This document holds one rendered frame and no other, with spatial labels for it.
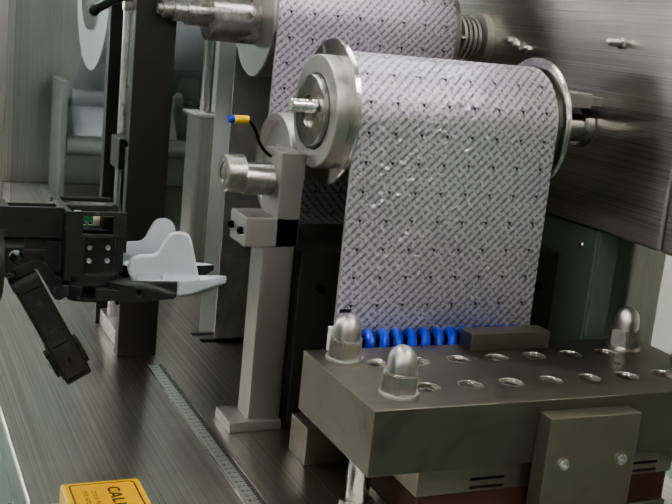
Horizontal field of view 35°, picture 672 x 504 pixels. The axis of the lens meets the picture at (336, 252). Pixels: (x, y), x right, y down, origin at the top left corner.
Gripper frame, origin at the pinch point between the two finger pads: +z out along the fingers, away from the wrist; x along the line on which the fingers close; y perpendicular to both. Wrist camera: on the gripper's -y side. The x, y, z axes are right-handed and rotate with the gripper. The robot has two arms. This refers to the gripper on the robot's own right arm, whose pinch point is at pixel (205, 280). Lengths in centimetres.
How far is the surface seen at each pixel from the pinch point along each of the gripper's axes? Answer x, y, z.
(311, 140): 4.6, 13.3, 11.4
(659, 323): 242, -86, 278
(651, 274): 13, -3, 65
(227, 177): 8.1, 8.7, 4.1
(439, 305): -0.1, -2.8, 25.8
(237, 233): 9.4, 2.6, 6.1
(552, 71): 3.0, 22.2, 38.0
